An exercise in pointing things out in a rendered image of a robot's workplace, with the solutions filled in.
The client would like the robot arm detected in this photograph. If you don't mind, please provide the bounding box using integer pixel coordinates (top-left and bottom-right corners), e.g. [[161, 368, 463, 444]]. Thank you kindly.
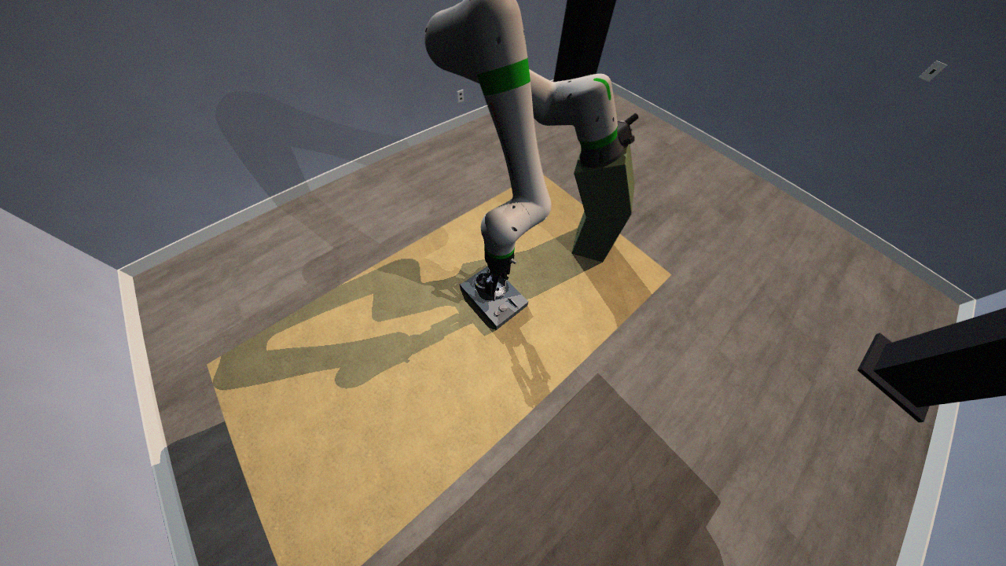
[[424, 0, 638, 269]]

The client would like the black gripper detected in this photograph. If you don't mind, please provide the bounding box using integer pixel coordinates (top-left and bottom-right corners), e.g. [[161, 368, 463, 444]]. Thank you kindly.
[[484, 264, 511, 301]]

